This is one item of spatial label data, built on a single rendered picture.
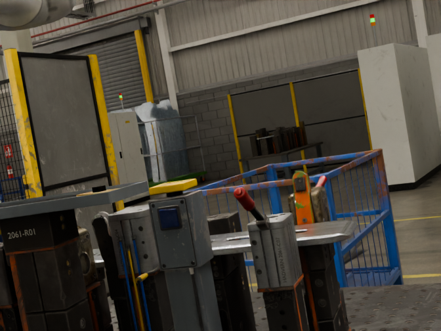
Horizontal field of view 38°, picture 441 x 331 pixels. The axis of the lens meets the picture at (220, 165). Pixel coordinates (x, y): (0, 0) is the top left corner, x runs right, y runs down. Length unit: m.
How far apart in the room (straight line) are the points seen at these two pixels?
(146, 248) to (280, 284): 0.25
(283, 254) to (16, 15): 0.60
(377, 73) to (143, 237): 7.99
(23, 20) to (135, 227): 0.41
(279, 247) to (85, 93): 4.03
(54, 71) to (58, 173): 0.74
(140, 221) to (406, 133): 7.93
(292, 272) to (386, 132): 7.97
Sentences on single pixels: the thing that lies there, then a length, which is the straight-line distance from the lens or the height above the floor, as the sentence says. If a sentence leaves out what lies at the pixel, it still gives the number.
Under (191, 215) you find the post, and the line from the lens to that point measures 0.98.
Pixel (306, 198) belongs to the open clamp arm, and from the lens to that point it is 1.43.
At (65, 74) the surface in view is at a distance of 4.89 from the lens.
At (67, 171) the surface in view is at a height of 1.13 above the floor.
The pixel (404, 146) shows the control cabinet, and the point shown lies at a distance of 9.01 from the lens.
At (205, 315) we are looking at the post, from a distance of 1.01.
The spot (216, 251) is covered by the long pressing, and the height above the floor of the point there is 1.00.
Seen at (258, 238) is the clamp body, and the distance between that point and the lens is 1.12.
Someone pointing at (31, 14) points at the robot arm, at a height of 1.47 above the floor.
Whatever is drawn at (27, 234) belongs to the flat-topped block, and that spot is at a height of 1.11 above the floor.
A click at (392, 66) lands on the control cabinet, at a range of 9.00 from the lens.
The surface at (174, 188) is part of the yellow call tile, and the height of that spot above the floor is 1.15.
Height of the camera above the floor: 1.23
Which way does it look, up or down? 3 degrees down
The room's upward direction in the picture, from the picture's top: 10 degrees counter-clockwise
